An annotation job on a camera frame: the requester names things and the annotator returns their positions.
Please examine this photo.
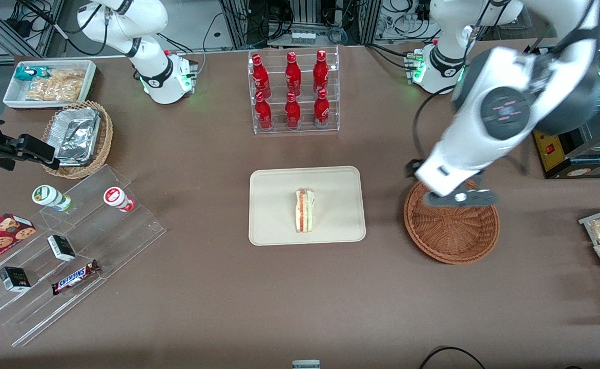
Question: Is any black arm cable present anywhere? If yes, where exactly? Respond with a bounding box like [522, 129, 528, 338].
[412, 0, 531, 177]
[15, 0, 108, 56]

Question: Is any teal snack packet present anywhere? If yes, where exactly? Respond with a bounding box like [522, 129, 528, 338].
[14, 66, 52, 82]

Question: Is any black yellow food warmer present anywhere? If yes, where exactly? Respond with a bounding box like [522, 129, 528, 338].
[528, 10, 600, 180]

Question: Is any brown round wicker basket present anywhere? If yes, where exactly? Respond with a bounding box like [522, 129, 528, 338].
[403, 177, 500, 265]

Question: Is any green lid yogurt bottle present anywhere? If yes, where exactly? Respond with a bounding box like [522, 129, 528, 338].
[32, 184, 72, 212]

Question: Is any triangular sandwich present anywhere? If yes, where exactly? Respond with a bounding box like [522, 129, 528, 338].
[294, 188, 316, 234]

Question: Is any red cola bottle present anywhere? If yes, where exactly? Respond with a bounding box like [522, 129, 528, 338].
[313, 50, 330, 94]
[314, 88, 331, 128]
[251, 54, 272, 98]
[284, 91, 302, 130]
[254, 91, 274, 131]
[285, 51, 302, 96]

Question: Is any silver foil container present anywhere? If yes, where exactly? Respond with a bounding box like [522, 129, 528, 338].
[50, 107, 102, 166]

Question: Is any red cookie box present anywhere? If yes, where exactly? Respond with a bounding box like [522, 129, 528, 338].
[0, 213, 37, 273]

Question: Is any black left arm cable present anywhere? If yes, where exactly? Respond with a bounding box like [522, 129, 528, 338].
[412, 0, 531, 177]

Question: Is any Snickers chocolate bar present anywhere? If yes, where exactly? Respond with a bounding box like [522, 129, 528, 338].
[51, 259, 101, 296]

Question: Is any white rectangular bin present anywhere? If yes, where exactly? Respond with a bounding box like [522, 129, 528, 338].
[3, 60, 97, 110]

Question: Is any tan oval wicker basket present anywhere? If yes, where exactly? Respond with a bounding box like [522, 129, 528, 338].
[42, 100, 114, 179]

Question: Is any clear acrylic bottle rack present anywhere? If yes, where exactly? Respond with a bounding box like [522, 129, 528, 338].
[247, 46, 340, 135]

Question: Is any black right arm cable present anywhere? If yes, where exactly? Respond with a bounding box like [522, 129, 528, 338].
[15, 0, 108, 56]

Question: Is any black floor cable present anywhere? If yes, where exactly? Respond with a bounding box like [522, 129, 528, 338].
[418, 346, 487, 369]

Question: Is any red lid yogurt bottle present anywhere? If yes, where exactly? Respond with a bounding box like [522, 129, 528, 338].
[103, 187, 137, 213]

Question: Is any clear bag of chips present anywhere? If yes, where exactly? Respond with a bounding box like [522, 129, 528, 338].
[44, 69, 86, 84]
[25, 78, 84, 102]

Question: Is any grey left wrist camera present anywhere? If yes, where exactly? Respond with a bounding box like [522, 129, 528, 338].
[423, 188, 499, 208]

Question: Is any aluminium frame rack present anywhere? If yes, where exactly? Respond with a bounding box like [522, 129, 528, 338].
[218, 0, 383, 48]

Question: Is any small black white box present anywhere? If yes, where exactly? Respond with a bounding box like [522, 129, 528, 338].
[0, 266, 32, 293]
[47, 234, 76, 262]

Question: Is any clear acrylic stepped display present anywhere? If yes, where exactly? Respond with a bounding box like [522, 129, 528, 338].
[0, 164, 168, 348]

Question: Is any beige rectangular tray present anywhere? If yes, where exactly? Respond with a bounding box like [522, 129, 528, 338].
[249, 166, 366, 246]

